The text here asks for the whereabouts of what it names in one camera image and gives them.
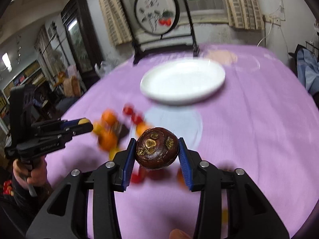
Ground small orange fruit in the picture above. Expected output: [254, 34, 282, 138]
[93, 122, 105, 135]

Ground beige checked curtain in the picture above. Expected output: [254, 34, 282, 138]
[98, 0, 132, 46]
[225, 0, 264, 30]

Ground orange mandarin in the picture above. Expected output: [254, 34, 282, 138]
[101, 109, 118, 126]
[98, 130, 118, 152]
[136, 122, 152, 137]

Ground beige checked curtain right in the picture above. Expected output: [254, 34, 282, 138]
[225, 0, 264, 30]

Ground dark wooden cabinet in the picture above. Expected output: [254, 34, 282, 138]
[61, 0, 103, 87]

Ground white oval plate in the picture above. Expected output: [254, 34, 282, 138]
[140, 58, 226, 106]

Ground beige checked curtain left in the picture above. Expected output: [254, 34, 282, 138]
[98, 0, 132, 46]

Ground blue cloth pile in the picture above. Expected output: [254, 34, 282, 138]
[296, 49, 319, 96]

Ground purple tablecloth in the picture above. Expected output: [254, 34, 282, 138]
[46, 45, 318, 238]

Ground round painted screen on stand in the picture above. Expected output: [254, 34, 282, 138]
[119, 0, 200, 65]

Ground red cherry tomato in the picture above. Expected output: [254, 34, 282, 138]
[131, 112, 144, 125]
[130, 172, 146, 184]
[123, 104, 134, 116]

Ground left hand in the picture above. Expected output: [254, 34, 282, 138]
[13, 157, 48, 189]

